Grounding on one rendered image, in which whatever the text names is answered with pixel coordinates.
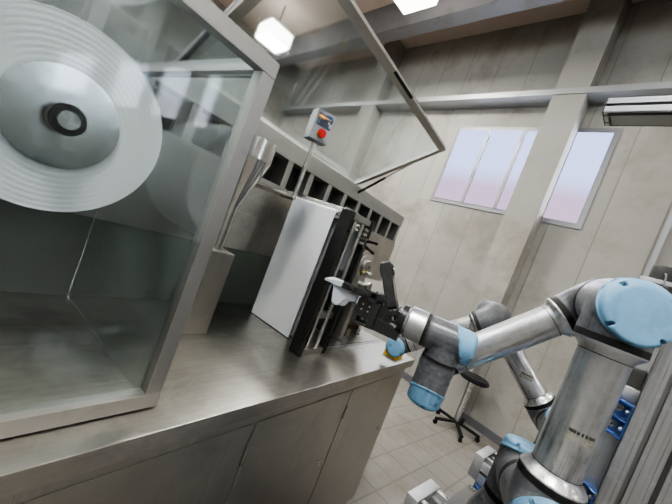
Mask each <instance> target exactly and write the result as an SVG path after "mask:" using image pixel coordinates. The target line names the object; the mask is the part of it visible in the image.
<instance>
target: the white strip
mask: <svg viewBox="0 0 672 504"><path fill-rule="evenodd" d="M340 214H341V211H339V210H337V209H334V208H331V207H327V206H324V205H321V204H318V203H315V202H312V201H309V200H305V199H302V198H299V197H296V200H293V202H292V204H291V207H290V210H289V212H288V215H287V218H286V220H285V223H284V226H283V228H282V231H281V234H280V236H279V239H278V242H277V245H276V247H275V250H274V253H273V255H272V258H271V261H270V263H269V266H268V269H267V271H266V274H265V277H264V279H263V282H262V285H261V287H260V290H259V293H258V295H257V298H256V301H255V303H254V306H253V309H252V311H251V312H250V311H249V312H250V313H252V314H253V313H254V314H253V315H254V316H256V317H257V318H259V319H260V320H261V321H263V322H264V323H266V324H267V325H269V326H270V327H271V328H273V329H274V330H276V331H277V332H278V333H280V334H281V335H283V336H284V337H285V338H287V339H288V340H290V339H289V338H288V337H289V334H290V332H291V329H292V326H293V324H294V321H295V318H296V316H297V313H298V311H299V308H300V305H301V303H302V300H303V297H304V295H305V292H306V290H307V287H308V284H309V282H310V279H311V276H312V274H313V271H314V269H315V266H316V263H317V261H318V258H319V255H320V253H321V250H322V248H323V245H324V242H325V240H326V237H327V234H328V232H329V229H330V227H331V224H332V221H333V219H334V216H335V215H338V216H340Z"/></svg>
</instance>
